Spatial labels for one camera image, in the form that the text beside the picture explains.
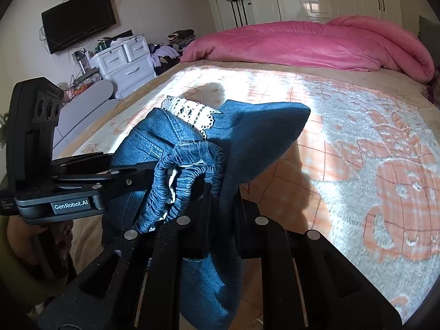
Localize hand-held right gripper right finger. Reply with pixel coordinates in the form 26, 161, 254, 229
236, 189, 403, 330

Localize grey oval board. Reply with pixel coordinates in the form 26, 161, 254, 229
51, 79, 119, 150

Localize blue pants with lace trim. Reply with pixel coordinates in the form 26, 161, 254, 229
101, 95, 312, 324

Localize person's left hand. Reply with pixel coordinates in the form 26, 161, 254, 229
6, 217, 73, 260

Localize pile of clothes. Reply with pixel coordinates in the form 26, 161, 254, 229
148, 29, 195, 76

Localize printed peach and white blanket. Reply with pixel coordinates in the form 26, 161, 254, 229
51, 58, 440, 330

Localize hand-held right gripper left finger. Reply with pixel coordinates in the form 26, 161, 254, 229
38, 181, 212, 330

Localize grey-green headboard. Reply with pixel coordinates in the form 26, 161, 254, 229
417, 15, 440, 42

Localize pink duvet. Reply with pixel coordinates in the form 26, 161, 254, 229
180, 15, 435, 83

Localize white drawer cabinet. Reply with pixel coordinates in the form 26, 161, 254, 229
89, 34, 157, 100

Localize black wall television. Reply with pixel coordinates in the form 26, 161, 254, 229
41, 0, 117, 55

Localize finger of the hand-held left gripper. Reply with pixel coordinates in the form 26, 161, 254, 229
51, 151, 115, 170
55, 163, 159, 194

